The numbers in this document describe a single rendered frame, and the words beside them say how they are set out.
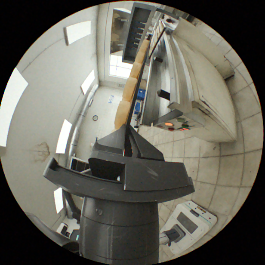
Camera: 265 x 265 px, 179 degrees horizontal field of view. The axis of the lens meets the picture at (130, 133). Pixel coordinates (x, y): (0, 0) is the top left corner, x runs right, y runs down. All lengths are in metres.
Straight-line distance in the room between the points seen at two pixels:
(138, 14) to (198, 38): 0.49
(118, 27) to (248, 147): 1.50
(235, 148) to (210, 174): 0.40
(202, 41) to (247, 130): 0.84
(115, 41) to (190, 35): 0.66
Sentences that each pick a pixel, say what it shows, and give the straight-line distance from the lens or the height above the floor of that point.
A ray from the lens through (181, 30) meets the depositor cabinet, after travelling 0.86.
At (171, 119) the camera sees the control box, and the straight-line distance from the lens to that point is 0.33.
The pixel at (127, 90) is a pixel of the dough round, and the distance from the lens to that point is 0.16.
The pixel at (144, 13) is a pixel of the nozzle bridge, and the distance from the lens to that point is 0.92.
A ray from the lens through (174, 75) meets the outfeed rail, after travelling 0.28.
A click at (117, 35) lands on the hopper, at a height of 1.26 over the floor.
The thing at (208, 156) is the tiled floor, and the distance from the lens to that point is 1.13.
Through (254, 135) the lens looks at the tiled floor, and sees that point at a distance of 1.04.
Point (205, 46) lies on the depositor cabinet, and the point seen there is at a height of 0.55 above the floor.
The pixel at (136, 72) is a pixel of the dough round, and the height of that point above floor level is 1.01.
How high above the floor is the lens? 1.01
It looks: 9 degrees down
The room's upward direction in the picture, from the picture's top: 77 degrees counter-clockwise
